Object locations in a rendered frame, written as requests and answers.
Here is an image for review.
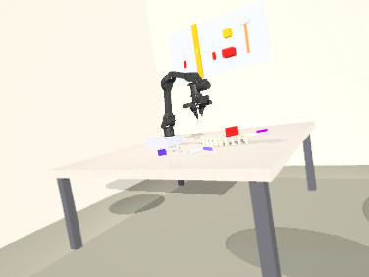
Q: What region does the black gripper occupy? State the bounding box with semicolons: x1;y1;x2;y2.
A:
183;92;212;119

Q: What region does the red rectangular block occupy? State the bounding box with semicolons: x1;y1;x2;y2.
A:
225;126;238;137

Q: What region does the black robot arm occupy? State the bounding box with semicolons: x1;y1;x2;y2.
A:
160;71;211;137

